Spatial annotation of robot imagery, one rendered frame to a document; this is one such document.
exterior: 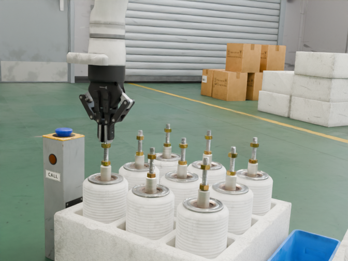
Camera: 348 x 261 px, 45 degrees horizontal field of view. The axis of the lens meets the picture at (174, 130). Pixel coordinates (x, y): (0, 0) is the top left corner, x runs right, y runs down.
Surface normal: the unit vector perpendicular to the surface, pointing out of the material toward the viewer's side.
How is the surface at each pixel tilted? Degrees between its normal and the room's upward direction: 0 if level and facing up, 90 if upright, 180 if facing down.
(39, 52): 90
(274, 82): 90
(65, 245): 90
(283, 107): 90
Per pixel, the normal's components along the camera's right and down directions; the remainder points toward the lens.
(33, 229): 0.04, -0.98
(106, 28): 0.12, 0.20
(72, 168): 0.84, 0.14
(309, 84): -0.88, 0.06
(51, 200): -0.54, 0.14
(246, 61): 0.47, 0.19
